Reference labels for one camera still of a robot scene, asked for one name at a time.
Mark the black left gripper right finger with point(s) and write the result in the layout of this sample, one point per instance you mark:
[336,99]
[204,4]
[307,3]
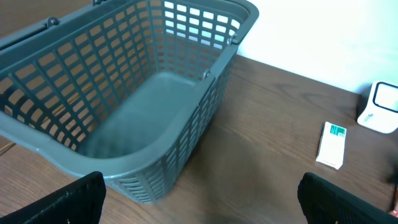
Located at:
[325,203]

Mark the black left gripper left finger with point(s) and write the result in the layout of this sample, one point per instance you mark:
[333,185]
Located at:
[79,202]

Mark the white Panadol medicine box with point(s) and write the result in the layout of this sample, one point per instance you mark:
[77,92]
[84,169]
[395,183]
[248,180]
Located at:
[331,148]

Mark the orange snack packet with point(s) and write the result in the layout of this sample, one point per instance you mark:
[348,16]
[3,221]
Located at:
[394,213]

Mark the white barcode scanner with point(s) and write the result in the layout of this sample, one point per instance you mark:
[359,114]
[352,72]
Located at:
[377,107]

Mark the grey plastic basket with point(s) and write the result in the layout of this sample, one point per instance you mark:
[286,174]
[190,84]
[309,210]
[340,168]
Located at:
[125,88]

